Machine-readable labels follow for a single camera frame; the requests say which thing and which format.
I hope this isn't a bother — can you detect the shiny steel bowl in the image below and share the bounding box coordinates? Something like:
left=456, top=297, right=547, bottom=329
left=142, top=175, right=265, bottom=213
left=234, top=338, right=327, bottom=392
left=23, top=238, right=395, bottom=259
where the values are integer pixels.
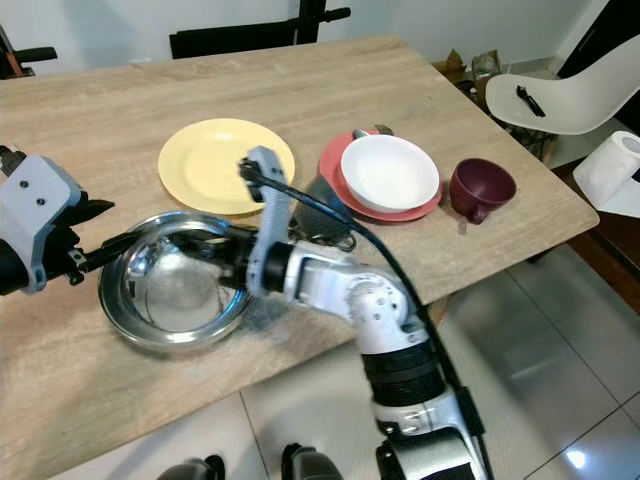
left=98, top=210, right=254, bottom=354

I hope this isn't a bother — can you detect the yellow plate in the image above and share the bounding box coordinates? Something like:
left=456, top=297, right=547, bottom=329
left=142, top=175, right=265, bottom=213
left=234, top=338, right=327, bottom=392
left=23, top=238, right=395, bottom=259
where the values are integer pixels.
left=158, top=118, right=297, bottom=216

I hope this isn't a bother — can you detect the blue-grey cup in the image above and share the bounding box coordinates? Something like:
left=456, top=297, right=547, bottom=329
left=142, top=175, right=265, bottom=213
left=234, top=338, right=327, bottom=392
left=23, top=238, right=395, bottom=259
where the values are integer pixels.
left=305, top=175, right=359, bottom=250

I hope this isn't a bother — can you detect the red plate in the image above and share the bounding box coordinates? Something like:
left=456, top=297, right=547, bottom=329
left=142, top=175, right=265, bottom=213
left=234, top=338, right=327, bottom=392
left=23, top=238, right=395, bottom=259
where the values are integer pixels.
left=318, top=128, right=444, bottom=224

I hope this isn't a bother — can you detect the white bowl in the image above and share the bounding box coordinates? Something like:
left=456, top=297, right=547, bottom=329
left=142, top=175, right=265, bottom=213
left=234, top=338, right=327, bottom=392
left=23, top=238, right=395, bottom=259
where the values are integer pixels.
left=340, top=134, right=441, bottom=214

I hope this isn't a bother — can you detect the black padded bench rest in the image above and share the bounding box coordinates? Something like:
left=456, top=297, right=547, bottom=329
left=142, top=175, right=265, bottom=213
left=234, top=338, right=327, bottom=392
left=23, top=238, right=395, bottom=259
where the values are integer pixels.
left=169, top=24, right=302, bottom=60

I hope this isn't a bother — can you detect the robot right leg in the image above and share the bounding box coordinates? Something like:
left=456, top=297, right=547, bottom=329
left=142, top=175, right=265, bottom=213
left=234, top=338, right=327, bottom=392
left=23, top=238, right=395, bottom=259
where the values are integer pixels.
left=280, top=443, right=361, bottom=480

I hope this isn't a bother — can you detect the maroon cup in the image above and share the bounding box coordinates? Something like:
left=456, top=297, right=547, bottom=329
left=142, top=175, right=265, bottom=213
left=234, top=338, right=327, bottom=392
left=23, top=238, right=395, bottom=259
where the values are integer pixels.
left=449, top=158, right=519, bottom=226

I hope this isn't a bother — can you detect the brown cardboard box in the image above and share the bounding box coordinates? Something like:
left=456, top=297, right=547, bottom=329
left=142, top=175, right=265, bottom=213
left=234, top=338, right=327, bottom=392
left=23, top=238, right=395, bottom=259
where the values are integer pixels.
left=433, top=50, right=503, bottom=103

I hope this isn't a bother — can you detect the small black tool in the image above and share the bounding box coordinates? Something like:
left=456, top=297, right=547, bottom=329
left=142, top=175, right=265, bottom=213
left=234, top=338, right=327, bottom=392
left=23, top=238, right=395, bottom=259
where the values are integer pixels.
left=516, top=85, right=548, bottom=118

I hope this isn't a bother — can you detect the dark wooden furniture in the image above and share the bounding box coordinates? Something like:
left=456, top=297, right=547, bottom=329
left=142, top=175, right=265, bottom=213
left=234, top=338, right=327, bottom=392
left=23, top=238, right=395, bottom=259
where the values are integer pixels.
left=568, top=212, right=640, bottom=313

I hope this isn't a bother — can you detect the white plastic chair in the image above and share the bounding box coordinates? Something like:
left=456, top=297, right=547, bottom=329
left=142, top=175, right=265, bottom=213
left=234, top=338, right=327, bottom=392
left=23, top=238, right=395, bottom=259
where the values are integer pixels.
left=485, top=60, right=640, bottom=138

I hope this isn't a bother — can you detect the white paper towel roll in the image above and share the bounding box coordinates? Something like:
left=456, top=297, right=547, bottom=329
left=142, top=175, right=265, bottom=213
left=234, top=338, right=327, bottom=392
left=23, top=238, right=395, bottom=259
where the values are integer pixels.
left=573, top=130, right=640, bottom=218

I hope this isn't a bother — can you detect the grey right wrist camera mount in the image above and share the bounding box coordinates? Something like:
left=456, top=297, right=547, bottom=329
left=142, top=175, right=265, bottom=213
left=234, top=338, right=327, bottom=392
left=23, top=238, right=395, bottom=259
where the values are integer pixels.
left=240, top=145, right=309, bottom=298

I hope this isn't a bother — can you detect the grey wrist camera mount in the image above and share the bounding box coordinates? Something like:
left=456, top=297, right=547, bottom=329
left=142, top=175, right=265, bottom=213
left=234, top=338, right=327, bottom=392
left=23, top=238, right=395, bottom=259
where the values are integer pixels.
left=0, top=150, right=88, bottom=293
left=240, top=145, right=309, bottom=298

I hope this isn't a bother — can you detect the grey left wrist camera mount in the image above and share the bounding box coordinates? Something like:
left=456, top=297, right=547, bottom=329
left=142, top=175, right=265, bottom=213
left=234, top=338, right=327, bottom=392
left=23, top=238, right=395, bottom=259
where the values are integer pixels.
left=0, top=150, right=88, bottom=293

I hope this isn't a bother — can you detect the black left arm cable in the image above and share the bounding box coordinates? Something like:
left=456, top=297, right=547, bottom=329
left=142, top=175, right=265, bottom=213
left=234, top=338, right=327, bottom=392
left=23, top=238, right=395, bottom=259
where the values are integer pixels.
left=0, top=146, right=28, bottom=177

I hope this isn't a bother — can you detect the black metal rack with handle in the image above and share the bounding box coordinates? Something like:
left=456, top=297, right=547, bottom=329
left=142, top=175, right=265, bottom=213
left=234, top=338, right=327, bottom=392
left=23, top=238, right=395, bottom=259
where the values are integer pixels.
left=0, top=28, right=59, bottom=79

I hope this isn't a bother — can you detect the black upright post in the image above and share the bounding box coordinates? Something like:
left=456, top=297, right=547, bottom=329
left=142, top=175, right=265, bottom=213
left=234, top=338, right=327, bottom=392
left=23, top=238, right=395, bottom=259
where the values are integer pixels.
left=294, top=0, right=352, bottom=43

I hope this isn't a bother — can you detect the black slanted frame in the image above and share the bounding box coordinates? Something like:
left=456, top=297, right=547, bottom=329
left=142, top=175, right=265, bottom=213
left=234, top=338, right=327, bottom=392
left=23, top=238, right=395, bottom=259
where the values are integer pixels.
left=554, top=0, right=640, bottom=83

